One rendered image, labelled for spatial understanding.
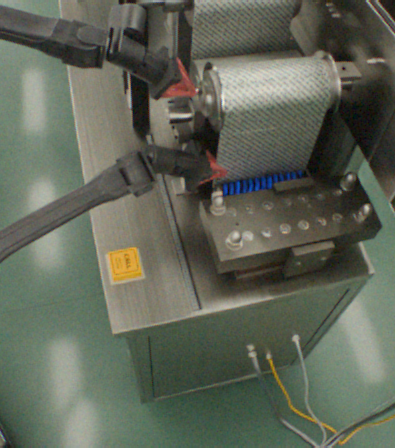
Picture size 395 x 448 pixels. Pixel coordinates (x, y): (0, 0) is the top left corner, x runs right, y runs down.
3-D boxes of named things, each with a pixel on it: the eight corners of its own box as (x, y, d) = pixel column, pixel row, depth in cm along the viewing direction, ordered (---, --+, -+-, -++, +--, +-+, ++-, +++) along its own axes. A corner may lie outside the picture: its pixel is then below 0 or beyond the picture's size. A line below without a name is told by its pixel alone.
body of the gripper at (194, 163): (195, 194, 111) (166, 189, 106) (183, 158, 116) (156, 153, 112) (211, 176, 106) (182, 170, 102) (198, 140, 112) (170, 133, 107)
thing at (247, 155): (212, 186, 120) (219, 134, 104) (303, 171, 124) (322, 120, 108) (213, 188, 119) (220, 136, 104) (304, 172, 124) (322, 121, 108)
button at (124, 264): (108, 256, 121) (107, 251, 119) (136, 251, 122) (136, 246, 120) (113, 282, 118) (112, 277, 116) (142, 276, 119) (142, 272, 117)
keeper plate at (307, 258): (281, 270, 121) (291, 248, 111) (319, 262, 122) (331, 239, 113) (285, 279, 119) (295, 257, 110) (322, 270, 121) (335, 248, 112)
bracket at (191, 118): (169, 182, 134) (171, 98, 108) (193, 178, 135) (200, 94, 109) (174, 197, 132) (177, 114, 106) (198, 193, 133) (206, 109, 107)
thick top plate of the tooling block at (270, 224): (199, 214, 121) (201, 200, 116) (348, 186, 128) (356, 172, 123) (218, 273, 113) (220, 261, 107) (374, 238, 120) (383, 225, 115)
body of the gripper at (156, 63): (158, 103, 96) (128, 87, 91) (150, 69, 101) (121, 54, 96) (180, 81, 92) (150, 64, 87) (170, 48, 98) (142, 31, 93)
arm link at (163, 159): (151, 166, 101) (151, 139, 102) (134, 174, 106) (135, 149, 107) (180, 172, 105) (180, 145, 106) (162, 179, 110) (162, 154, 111)
